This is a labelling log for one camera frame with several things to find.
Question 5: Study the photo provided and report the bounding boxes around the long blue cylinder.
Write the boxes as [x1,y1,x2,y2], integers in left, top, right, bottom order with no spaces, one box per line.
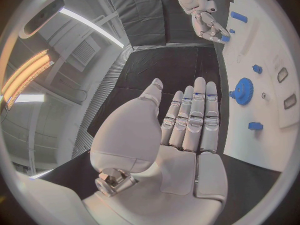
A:
[230,11,249,24]

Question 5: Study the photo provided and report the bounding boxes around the blue gear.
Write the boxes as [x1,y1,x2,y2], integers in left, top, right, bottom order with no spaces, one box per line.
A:
[228,77,255,106]

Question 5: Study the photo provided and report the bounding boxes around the white task board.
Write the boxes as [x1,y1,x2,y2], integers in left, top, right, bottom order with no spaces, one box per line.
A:
[221,0,298,173]

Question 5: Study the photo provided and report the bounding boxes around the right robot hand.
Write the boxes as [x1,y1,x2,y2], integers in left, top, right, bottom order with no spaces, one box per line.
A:
[191,10,232,44]

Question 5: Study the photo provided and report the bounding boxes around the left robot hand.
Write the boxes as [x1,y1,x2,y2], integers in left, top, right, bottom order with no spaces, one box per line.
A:
[81,76,229,225]

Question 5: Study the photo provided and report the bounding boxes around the white camera unit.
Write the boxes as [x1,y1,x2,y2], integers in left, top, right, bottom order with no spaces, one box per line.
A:
[18,0,66,39]

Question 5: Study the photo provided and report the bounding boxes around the short blue cylinder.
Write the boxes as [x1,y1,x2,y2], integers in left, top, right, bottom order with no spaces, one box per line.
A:
[247,121,264,131]

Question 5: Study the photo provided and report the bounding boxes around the glowing light bar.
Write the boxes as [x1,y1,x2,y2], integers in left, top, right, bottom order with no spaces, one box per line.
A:
[0,49,55,110]

